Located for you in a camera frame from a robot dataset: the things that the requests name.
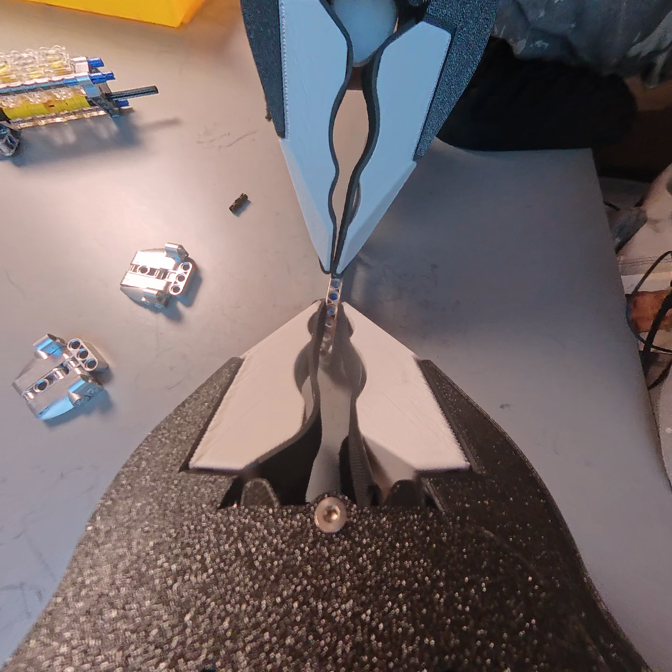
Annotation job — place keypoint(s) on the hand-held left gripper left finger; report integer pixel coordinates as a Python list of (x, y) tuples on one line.
[(252, 414)]

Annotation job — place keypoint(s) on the small black pin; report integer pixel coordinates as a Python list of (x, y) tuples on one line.
[(240, 203)]

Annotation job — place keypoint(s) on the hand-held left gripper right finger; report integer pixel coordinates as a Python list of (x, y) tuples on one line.
[(404, 420)]

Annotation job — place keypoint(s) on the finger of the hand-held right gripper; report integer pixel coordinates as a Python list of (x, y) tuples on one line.
[(309, 105), (404, 105)]

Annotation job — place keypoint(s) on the transparent brick assembly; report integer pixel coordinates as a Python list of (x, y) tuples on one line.
[(52, 89)]

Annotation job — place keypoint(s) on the person's camouflage hoodie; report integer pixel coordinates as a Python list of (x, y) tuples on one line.
[(577, 31)]

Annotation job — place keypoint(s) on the pale patterned cloth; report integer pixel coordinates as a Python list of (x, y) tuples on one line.
[(645, 220)]

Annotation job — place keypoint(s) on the person's black clothing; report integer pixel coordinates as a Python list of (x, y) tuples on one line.
[(535, 105)]

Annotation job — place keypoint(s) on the long grey beam with pins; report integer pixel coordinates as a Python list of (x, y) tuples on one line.
[(332, 296)]

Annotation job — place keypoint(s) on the yellow storage bin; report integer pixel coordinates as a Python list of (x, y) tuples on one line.
[(131, 9)]

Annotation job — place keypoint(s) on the silver engine block piece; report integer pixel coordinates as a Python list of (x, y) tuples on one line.
[(157, 275), (57, 380)]

